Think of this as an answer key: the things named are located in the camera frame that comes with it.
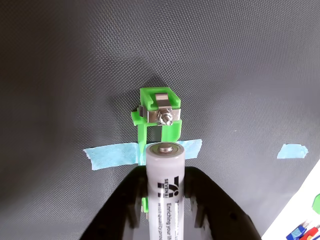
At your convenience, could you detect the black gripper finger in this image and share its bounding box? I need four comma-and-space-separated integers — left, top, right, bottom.
79, 165, 149, 240
184, 166, 263, 240

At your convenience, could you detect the white AA battery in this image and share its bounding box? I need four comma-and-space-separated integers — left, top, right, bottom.
145, 142, 186, 240

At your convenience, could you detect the green battery holder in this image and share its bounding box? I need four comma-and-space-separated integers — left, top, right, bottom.
131, 86, 183, 221

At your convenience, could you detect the blue masking tape strip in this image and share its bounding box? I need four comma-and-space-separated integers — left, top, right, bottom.
83, 138, 203, 171

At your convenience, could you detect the red alligator clip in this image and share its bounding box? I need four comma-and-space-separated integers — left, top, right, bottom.
301, 224, 320, 240

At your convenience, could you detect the blue masking tape piece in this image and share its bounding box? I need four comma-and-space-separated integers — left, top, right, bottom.
276, 143, 309, 160

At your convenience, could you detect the dark grey textured mat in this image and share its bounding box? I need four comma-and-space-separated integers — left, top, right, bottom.
0, 0, 320, 240

